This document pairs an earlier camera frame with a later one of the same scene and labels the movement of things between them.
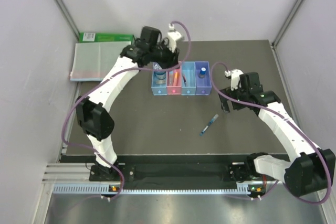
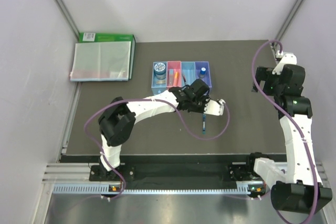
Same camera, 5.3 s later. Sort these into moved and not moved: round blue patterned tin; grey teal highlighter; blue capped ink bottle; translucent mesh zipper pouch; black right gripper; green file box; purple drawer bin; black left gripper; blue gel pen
Moved: black left gripper; blue gel pen; black right gripper
Not moved: blue capped ink bottle; translucent mesh zipper pouch; round blue patterned tin; purple drawer bin; green file box; grey teal highlighter
